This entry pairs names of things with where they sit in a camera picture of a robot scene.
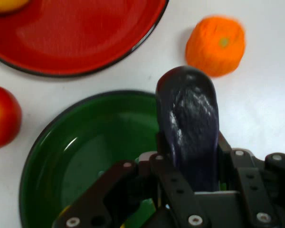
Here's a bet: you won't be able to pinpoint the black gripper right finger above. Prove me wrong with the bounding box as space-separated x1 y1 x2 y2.
218 132 285 228

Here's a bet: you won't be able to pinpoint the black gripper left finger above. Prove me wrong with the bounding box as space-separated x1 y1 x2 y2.
51 132 211 228

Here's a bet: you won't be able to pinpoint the purple toy eggplant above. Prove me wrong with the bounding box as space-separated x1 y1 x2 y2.
155 66 221 193

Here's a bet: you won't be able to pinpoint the dark green plate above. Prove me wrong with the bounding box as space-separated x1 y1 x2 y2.
19 89 229 228

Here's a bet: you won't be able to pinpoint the orange toy tangerine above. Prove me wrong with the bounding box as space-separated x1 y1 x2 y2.
185 15 247 78

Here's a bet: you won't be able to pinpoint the red plate with black rim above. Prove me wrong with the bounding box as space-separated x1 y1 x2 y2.
0 0 170 77

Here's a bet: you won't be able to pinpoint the red toy tomato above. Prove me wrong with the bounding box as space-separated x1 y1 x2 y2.
0 85 23 153

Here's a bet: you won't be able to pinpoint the yellow-orange toy mango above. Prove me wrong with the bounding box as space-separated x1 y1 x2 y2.
0 0 30 14

